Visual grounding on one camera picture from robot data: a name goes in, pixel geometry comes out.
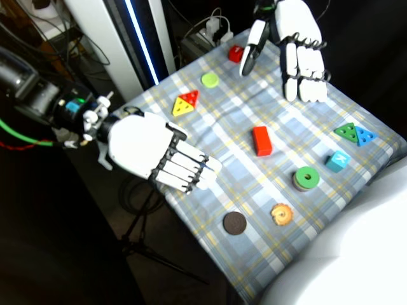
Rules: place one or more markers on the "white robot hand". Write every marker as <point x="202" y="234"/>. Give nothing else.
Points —
<point x="140" y="143"/>
<point x="295" y="25"/>

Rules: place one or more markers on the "red rectangular block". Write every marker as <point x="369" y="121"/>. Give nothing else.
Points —
<point x="262" y="141"/>

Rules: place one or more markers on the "yellow triangle with holes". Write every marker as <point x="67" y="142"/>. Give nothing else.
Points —
<point x="182" y="107"/>

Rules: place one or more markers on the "red cube with number 1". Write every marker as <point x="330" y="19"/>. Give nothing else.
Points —
<point x="235" y="54"/>

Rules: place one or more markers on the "red triangle with holes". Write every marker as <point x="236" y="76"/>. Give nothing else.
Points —
<point x="190" y="97"/>

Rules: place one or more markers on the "white power strip with plugs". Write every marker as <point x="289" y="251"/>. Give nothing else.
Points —
<point x="217" y="30"/>

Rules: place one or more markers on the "black tripod stand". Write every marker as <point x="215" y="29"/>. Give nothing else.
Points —
<point x="143" y="228"/>

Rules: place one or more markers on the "green sandwich cookie toy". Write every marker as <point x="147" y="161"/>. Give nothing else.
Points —
<point x="210" y="79"/>

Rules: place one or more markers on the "blue plaid tablecloth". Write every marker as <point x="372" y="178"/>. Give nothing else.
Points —
<point x="235" y="178"/>

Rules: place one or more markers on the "grey box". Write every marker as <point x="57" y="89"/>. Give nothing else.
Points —
<point x="195" y="47"/>

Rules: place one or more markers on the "white column with blue light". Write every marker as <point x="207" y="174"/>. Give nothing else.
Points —
<point x="105" y="38"/>

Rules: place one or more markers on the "green triangle with holes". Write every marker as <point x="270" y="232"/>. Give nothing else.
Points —
<point x="346" y="131"/>

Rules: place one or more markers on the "brown sandwich cookie toy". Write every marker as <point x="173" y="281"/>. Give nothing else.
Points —
<point x="234" y="223"/>

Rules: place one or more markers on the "blue triangle with holes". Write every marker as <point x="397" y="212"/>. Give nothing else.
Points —
<point x="365" y="137"/>

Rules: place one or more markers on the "blue cube with letter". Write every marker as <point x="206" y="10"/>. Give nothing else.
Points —
<point x="337" y="161"/>

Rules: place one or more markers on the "stacked coloured rings toy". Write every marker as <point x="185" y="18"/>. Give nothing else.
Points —
<point x="306" y="178"/>

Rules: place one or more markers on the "tan flower-shaped biscuit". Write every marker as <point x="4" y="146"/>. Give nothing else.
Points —
<point x="281" y="215"/>

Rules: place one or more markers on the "white robot body shell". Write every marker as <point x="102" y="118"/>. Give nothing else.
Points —
<point x="349" y="248"/>

